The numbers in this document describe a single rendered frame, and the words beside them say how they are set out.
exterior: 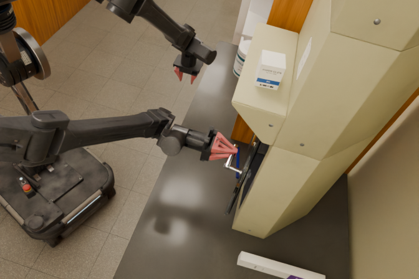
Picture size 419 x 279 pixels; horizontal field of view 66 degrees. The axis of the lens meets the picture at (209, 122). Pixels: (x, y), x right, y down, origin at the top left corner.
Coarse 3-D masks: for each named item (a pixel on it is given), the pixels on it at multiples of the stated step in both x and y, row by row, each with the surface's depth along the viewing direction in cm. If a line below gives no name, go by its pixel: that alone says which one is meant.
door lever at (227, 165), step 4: (236, 144) 96; (228, 156) 93; (232, 156) 93; (228, 160) 92; (232, 160) 92; (224, 164) 91; (228, 164) 91; (224, 168) 92; (228, 168) 91; (232, 168) 91; (236, 168) 91; (240, 172) 90
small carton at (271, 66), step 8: (264, 56) 66; (272, 56) 67; (280, 56) 67; (264, 64) 64; (272, 64) 65; (280, 64) 65; (256, 72) 69; (264, 72) 66; (272, 72) 66; (280, 72) 65; (256, 80) 68; (264, 80) 67; (272, 80) 67; (280, 80) 67; (272, 88) 69
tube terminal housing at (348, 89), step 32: (320, 0) 66; (320, 32) 56; (320, 64) 53; (352, 64) 52; (384, 64) 50; (416, 64) 56; (320, 96) 58; (352, 96) 56; (384, 96) 60; (288, 128) 66; (320, 128) 64; (352, 128) 65; (288, 160) 74; (320, 160) 71; (352, 160) 87; (256, 192) 87; (288, 192) 83; (320, 192) 98; (256, 224) 100; (288, 224) 110
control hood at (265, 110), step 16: (256, 32) 82; (272, 32) 83; (288, 32) 84; (256, 48) 78; (272, 48) 79; (288, 48) 80; (256, 64) 74; (288, 64) 75; (240, 80) 69; (288, 80) 72; (240, 96) 66; (256, 96) 67; (272, 96) 68; (288, 96) 68; (240, 112) 67; (256, 112) 65; (272, 112) 65; (256, 128) 69; (272, 128) 67; (272, 144) 72
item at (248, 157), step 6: (258, 138) 75; (252, 144) 84; (252, 150) 76; (246, 156) 100; (246, 162) 80; (246, 168) 82; (240, 174) 88; (240, 180) 86; (234, 186) 106; (234, 192) 92; (228, 204) 98
